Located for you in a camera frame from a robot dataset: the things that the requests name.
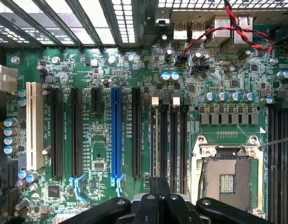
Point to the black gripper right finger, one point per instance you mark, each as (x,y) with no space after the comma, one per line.
(179,210)

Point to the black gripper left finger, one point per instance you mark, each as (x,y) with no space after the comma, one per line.
(146,210)

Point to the metal CPU socket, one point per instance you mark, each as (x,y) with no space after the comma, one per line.
(228,168)

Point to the long black expansion slot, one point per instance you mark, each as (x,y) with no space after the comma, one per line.
(57,133)
(137,133)
(77,133)

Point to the blue expansion slot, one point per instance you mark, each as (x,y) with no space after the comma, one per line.
(116,133)

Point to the green motherboard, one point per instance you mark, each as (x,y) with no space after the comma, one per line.
(99,140)

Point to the metal locking lever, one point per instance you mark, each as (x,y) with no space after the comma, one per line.
(276,141)

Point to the short black expansion slot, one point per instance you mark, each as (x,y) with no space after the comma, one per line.
(96,100)

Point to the white expansion slot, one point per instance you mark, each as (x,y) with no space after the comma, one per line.
(34,126)

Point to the open metal PC case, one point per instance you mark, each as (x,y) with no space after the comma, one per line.
(144,23)

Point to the white power connector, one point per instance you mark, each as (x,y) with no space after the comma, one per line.
(6,79)

